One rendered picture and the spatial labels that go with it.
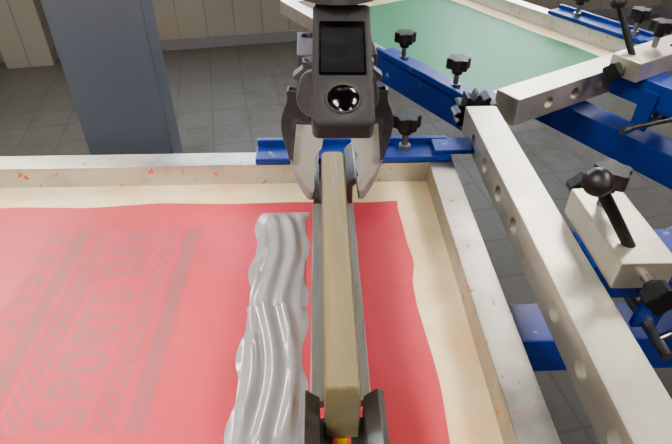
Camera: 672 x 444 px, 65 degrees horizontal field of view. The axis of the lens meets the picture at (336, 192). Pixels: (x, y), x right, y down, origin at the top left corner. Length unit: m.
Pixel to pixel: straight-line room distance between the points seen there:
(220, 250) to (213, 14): 3.44
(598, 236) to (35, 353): 0.61
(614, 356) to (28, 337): 0.60
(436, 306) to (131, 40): 0.83
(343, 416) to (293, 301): 0.20
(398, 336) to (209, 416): 0.21
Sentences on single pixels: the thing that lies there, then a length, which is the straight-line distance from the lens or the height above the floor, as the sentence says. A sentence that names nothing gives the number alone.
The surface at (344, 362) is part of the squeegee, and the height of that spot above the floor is 1.06.
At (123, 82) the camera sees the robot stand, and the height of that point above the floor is 0.96.
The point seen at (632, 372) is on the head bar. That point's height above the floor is 1.04.
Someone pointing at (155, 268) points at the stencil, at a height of 0.96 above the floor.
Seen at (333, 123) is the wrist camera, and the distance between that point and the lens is 0.38.
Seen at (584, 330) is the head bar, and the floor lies 1.04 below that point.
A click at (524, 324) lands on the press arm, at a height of 0.92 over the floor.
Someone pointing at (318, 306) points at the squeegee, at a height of 1.00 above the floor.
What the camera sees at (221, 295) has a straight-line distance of 0.66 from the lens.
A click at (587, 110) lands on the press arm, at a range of 1.21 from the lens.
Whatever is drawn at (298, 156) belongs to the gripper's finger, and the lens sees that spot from 0.50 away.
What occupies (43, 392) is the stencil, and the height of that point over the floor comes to 0.96.
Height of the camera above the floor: 1.43
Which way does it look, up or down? 36 degrees down
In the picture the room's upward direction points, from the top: straight up
